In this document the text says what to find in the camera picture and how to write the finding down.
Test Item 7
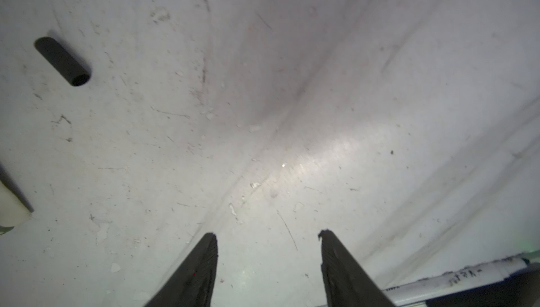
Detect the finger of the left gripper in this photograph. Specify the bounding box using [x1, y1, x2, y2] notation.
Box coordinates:
[426, 263, 539, 307]

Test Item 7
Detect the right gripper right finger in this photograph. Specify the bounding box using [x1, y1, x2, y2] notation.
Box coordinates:
[319, 230, 394, 307]

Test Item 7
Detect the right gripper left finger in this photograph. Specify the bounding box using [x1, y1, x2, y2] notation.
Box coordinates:
[146, 232, 218, 307]

